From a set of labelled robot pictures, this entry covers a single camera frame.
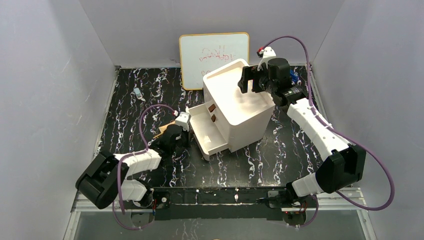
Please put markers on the white drawer organizer box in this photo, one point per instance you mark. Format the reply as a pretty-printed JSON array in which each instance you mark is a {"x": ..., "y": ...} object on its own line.
[{"x": 241, "y": 118}]

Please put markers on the white bottom drawer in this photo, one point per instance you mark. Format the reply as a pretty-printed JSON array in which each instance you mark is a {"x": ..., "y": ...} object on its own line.
[{"x": 207, "y": 135}]

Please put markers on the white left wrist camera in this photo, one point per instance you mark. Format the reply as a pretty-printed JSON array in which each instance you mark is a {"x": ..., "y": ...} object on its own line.
[{"x": 183, "y": 120}]

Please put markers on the yellow framed whiteboard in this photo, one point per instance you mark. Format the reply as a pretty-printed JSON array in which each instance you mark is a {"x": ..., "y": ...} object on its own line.
[{"x": 201, "y": 54}]

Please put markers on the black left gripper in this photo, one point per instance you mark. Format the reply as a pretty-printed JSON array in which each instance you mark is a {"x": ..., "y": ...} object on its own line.
[{"x": 183, "y": 135}]

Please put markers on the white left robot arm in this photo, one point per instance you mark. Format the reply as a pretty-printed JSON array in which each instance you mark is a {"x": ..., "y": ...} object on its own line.
[{"x": 105, "y": 180}]

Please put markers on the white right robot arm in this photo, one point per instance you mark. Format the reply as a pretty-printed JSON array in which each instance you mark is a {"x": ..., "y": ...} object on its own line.
[{"x": 343, "y": 162}]

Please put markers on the brown leather drawer pull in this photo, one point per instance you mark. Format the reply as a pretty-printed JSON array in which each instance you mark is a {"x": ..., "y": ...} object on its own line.
[{"x": 211, "y": 108}]

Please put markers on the blue plastic clamp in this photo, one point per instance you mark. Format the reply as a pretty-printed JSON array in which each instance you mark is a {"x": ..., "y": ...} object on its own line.
[{"x": 294, "y": 77}]

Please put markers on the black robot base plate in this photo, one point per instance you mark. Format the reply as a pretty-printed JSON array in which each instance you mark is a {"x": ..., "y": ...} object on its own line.
[{"x": 269, "y": 203}]

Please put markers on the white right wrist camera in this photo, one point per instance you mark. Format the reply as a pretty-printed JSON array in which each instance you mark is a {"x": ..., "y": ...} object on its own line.
[{"x": 265, "y": 54}]

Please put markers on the small light blue eraser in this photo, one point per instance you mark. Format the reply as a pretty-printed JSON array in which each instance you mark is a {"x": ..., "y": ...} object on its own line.
[{"x": 138, "y": 93}]

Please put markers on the aluminium rail frame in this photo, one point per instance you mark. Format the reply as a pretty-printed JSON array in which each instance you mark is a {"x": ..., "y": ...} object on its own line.
[{"x": 333, "y": 219}]

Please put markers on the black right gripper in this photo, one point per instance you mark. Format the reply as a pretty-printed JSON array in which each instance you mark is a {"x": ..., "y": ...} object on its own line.
[{"x": 253, "y": 78}]

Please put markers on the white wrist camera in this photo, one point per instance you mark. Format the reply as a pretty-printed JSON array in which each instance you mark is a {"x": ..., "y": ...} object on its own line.
[
  {"x": 265, "y": 54},
  {"x": 183, "y": 120}
]

